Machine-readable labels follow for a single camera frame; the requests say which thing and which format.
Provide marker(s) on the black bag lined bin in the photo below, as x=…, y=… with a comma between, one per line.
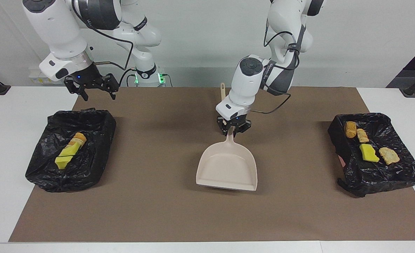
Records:
x=404, y=175
x=45, y=158

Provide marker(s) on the brown paper table mat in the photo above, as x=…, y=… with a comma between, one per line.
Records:
x=158, y=211

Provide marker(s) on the white power strip box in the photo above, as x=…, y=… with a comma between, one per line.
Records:
x=35, y=78

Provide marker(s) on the pale yellow foam chunk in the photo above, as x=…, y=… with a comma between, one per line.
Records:
x=389, y=155
x=362, y=135

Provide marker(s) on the yellow sponge piece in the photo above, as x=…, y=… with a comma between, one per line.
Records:
x=64, y=161
x=74, y=149

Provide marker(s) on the beige plastic dustpan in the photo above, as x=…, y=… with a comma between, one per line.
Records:
x=226, y=168

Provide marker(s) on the tan layered foam chunk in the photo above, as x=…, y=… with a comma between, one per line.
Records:
x=78, y=139

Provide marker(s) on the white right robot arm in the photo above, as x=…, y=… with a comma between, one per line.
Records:
x=63, y=31

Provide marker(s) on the beige hand brush black bristles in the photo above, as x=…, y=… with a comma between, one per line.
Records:
x=223, y=92

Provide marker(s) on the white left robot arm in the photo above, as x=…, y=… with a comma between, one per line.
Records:
x=249, y=84

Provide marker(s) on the green and yellow sponge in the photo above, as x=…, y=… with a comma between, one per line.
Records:
x=369, y=153

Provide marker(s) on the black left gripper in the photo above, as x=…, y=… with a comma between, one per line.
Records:
x=233, y=123

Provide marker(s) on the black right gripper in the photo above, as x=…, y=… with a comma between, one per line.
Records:
x=89, y=79

